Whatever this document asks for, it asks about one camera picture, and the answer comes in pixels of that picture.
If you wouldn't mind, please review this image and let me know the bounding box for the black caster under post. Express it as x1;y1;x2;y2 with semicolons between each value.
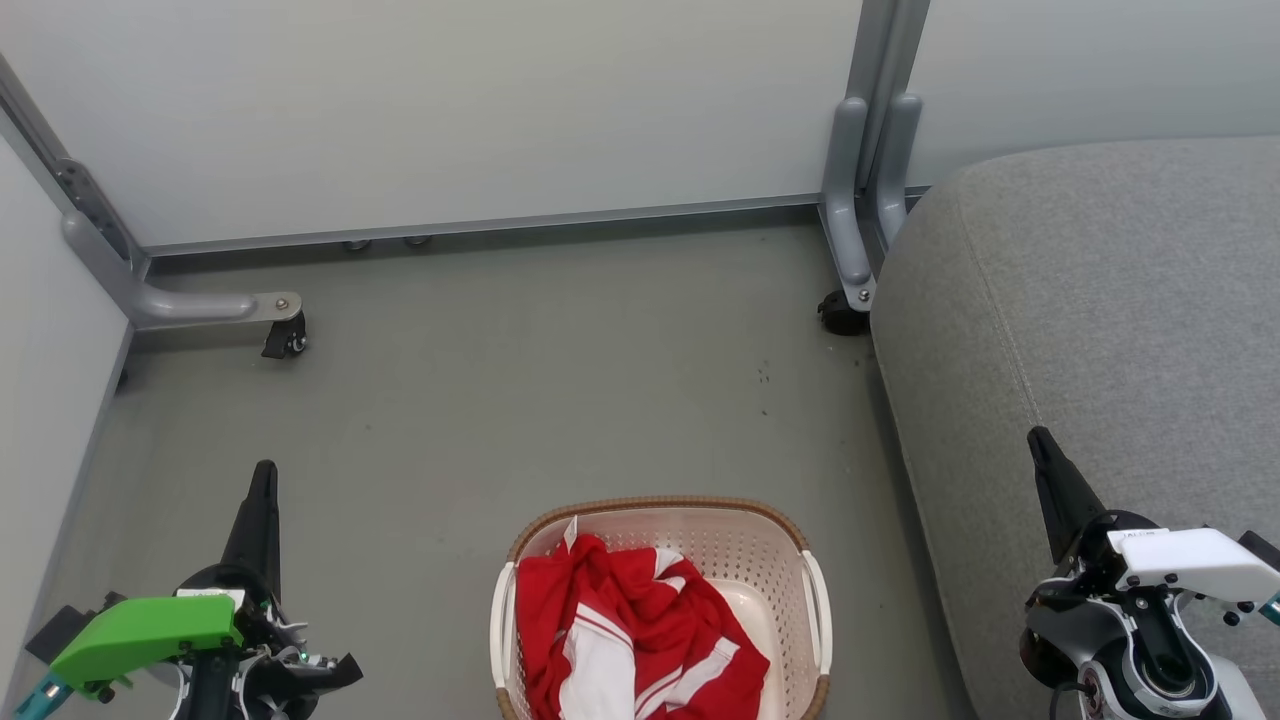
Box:
818;290;871;337

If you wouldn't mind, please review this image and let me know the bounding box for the grey curved partition leg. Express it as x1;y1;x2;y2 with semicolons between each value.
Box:
0;55;303;331

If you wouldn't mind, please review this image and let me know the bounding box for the grey double-foot partition post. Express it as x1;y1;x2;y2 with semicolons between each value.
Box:
820;0;931;313

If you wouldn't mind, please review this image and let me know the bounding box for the grey partition bottom rail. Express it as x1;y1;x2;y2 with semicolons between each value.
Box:
145;188;931;257

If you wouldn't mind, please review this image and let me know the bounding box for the white woven-rim laundry basket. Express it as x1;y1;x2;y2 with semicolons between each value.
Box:
490;496;833;720

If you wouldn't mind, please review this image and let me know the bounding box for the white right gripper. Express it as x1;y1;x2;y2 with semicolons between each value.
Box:
1028;427;1280;604

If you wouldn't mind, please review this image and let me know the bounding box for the red white striped garment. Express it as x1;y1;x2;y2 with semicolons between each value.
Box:
515;533;771;720

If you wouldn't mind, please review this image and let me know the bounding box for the grey fabric sofa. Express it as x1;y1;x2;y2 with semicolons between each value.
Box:
870;135;1280;720

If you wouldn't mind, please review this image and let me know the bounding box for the teal-plug left camera cable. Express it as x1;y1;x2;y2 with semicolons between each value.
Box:
14;675;73;720

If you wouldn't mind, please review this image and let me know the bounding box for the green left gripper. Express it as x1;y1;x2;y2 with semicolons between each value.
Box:
50;460;301;699

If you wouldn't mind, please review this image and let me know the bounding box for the black caster on curved leg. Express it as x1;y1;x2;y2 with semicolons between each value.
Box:
262;312;308;359

